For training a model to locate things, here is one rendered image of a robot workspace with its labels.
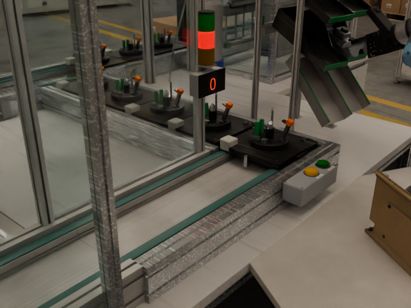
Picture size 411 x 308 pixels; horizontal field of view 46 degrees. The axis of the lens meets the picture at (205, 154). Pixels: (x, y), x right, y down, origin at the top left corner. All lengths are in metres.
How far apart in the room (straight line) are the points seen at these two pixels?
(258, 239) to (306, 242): 0.13
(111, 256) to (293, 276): 0.50
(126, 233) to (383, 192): 0.68
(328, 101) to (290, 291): 0.87
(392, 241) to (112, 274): 0.73
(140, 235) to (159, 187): 0.21
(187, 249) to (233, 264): 0.15
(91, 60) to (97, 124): 0.11
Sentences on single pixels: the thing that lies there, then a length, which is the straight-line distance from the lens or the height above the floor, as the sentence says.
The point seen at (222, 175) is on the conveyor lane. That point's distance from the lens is 1.55.
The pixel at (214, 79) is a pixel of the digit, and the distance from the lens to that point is 1.50.
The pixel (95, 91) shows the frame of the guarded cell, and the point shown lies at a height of 1.40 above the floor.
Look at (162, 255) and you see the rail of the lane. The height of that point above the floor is 0.96.
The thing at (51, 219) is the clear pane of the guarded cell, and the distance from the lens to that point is 0.84.
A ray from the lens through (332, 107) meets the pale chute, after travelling 1.86.
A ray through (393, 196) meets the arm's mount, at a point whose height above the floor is 1.02.
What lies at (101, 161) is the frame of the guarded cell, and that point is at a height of 1.28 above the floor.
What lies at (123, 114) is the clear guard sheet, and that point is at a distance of 1.34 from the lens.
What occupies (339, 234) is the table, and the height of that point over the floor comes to 0.86.
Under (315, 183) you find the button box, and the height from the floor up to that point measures 0.95.
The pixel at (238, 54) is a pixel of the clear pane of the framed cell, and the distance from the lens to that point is 2.78.
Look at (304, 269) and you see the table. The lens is 1.27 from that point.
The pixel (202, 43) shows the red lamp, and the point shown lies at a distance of 1.46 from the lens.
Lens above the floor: 1.64
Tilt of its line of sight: 25 degrees down
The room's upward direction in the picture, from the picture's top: straight up
